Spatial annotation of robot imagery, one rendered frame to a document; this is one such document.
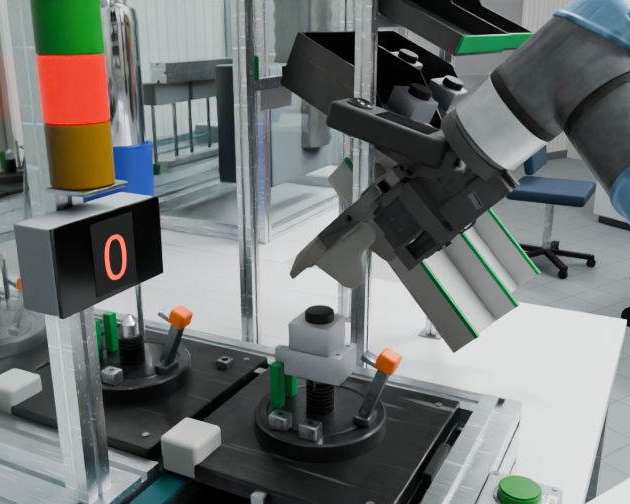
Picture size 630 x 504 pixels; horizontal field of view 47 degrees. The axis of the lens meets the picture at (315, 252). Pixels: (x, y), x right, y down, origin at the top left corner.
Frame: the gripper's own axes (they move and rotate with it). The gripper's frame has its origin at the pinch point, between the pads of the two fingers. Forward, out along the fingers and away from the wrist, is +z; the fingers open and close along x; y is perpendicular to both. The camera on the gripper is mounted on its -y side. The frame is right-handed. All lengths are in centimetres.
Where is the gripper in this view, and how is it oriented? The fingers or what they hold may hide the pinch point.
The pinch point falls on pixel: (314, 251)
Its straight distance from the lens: 72.6
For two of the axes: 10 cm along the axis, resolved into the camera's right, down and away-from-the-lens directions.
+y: 6.2, 7.8, -0.8
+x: 4.5, -2.7, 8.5
